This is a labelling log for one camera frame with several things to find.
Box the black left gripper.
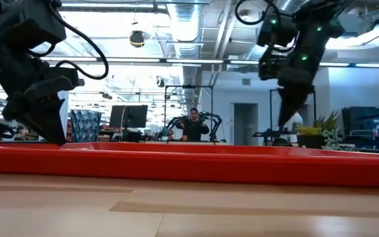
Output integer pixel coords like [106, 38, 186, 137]
[2, 66, 86, 146]

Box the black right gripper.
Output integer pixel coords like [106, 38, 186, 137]
[258, 45, 316, 128]

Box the red plastic tray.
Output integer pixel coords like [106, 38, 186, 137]
[0, 142, 379, 188]

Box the white building column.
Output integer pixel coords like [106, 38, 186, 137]
[57, 90, 70, 141]

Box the potted plant in black pot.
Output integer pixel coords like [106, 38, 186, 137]
[296, 111, 343, 151]

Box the dark equipment rack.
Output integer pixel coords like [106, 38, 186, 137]
[341, 106, 379, 151]

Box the black computer monitor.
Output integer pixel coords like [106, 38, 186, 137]
[109, 105, 149, 130]

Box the black hanging ceiling lamp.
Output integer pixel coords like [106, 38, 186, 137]
[129, 30, 145, 49]

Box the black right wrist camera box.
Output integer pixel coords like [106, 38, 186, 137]
[257, 12, 297, 47]

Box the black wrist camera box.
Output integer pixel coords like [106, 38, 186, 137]
[0, 0, 67, 45]
[257, 12, 297, 47]

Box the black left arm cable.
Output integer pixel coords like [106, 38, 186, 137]
[26, 0, 110, 81]

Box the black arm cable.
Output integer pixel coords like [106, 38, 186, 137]
[234, 0, 283, 26]
[26, 0, 110, 81]

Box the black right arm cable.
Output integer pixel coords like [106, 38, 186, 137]
[234, 0, 283, 26]

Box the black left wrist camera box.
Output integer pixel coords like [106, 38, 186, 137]
[0, 0, 67, 45]

